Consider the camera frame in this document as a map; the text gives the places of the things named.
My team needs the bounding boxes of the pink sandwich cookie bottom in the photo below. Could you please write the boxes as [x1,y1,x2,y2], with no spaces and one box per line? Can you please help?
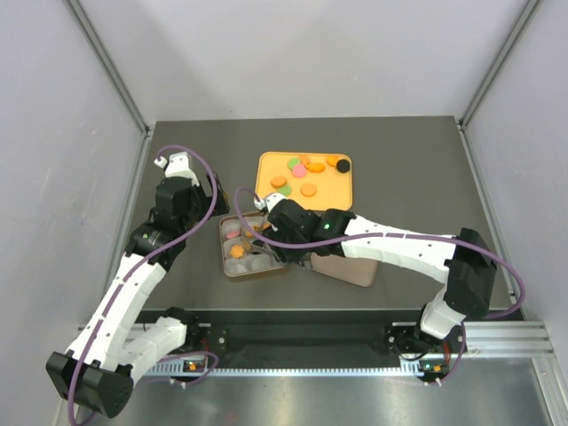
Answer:
[225,226,241,239]

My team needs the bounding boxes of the pink sandwich cookie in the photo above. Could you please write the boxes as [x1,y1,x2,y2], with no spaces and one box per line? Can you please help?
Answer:
[225,226,241,239]
[291,164,307,178]

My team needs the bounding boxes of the metal tongs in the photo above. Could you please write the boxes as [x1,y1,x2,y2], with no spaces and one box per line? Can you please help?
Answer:
[249,239,285,267]

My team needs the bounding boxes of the orange swirl cookie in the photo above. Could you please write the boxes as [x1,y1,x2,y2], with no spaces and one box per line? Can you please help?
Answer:
[229,245,246,259]

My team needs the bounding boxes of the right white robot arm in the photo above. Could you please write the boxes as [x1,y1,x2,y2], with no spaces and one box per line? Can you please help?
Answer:
[263,193,497,354]

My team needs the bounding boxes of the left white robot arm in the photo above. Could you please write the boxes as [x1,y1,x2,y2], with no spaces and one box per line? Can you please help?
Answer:
[46,171,230,425]

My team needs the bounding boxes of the white paper cupcake liner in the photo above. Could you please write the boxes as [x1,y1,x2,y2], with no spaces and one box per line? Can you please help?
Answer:
[223,241,247,260]
[221,219,241,240]
[247,255,272,272]
[224,258,249,278]

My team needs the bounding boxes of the green sandwich cookie bottom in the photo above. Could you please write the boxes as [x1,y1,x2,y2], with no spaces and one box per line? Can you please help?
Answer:
[277,185,292,197]

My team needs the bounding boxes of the green sandwich cookie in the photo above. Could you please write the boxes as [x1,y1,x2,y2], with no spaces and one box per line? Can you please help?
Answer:
[287,157,302,170]
[277,185,292,197]

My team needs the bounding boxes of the orange biscuit under black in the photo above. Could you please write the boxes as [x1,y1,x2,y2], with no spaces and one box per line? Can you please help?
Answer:
[300,184,318,197]

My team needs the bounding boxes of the orange round biscuit left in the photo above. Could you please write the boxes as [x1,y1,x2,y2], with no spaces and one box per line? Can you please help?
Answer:
[271,176,288,188]

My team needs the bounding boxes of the gold cookie tin box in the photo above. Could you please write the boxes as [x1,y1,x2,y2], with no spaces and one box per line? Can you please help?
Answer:
[219,213,287,281]

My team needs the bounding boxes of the orange yellow tray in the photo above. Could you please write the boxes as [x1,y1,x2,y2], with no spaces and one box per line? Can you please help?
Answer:
[256,152,354,211]

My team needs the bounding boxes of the pink sandwich cookie top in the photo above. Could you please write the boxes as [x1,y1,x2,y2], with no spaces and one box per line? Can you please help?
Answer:
[291,164,307,178]

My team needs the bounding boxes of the gold tin lid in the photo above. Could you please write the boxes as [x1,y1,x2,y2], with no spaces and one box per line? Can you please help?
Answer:
[311,254,378,288]

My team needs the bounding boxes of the green sandwich cookie top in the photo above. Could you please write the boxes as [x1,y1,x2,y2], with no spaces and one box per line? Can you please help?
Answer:
[287,157,302,170]

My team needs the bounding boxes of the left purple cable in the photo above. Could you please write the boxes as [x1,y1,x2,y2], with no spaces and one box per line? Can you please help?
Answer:
[65,145,225,425]

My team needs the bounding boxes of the purple cable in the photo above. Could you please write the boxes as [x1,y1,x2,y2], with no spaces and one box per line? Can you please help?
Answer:
[65,145,225,425]
[233,185,521,319]

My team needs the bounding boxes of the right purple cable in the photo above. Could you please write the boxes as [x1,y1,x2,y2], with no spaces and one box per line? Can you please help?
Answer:
[233,185,521,319]

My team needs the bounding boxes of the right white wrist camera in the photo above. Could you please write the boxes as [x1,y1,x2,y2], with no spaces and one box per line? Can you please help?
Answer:
[254,193,288,213]

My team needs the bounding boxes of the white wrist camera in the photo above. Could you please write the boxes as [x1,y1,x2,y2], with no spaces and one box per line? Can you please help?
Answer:
[254,193,288,213]
[154,152,201,186]

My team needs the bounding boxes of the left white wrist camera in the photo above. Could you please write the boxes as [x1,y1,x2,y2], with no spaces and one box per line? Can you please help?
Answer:
[154,152,201,186]

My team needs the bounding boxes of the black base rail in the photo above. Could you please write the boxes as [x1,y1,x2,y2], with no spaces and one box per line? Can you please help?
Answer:
[136,307,442,369]

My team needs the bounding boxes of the aluminium frame rail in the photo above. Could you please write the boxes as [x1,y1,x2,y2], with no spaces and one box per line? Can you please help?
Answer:
[63,0,150,134]

